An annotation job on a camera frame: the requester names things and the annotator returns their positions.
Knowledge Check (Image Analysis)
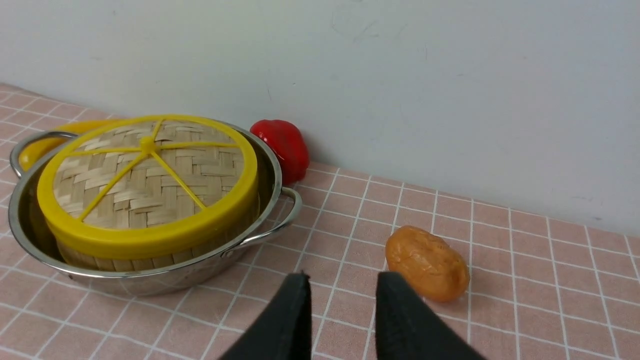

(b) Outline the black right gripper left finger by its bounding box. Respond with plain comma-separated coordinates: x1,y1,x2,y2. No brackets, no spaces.
221,272,313,360

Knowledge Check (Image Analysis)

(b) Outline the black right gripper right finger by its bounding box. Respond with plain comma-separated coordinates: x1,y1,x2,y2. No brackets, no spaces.
375,271,484,360

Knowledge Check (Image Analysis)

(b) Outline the yellow bamboo steamer lid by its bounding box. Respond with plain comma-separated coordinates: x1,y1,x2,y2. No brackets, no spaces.
36,114,259,230

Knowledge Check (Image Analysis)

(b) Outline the bamboo steamer basket yellow rim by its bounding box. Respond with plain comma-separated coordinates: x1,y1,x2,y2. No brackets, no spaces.
49,194,265,272

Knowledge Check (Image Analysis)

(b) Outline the stainless steel pot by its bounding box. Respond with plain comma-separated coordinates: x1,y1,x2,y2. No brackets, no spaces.
7,126,303,297

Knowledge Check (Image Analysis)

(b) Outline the brown plastic potato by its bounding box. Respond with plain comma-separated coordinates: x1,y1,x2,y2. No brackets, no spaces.
385,225,470,303

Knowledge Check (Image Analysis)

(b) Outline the pink checkered tablecloth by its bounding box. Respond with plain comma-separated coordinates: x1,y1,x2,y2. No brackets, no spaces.
0,84,640,360

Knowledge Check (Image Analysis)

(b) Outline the red plastic pepper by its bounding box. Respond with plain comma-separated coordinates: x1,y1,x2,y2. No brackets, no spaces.
249,119,310,186

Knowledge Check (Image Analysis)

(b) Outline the yellow plastic banana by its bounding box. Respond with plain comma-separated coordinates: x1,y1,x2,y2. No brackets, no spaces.
9,119,115,178

